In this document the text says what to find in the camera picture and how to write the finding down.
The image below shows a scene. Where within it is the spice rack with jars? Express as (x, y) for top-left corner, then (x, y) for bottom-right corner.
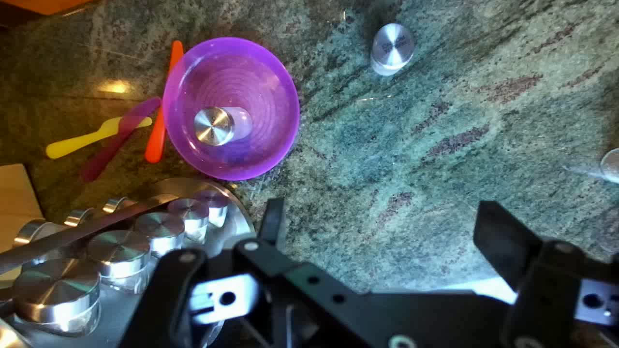
(0, 177), (256, 348)

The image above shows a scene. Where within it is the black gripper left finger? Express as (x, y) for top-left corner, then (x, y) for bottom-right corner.
(231, 197), (363, 324)

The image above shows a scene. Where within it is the yellow plastic spoon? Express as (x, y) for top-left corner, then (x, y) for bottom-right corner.
(44, 114), (154, 160)

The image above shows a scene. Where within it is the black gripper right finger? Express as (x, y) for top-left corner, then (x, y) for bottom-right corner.
(471, 199), (589, 348)

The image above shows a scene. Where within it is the purple plastic bowl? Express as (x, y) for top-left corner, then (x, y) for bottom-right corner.
(160, 34), (301, 183)

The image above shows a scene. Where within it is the orange plastic spoon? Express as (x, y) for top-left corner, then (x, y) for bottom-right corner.
(142, 38), (185, 164)

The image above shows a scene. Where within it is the light wooden board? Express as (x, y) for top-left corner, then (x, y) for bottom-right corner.
(0, 162), (46, 255)

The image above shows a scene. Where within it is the spice jar inside bowl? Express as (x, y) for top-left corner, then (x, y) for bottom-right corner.
(191, 104), (254, 148)

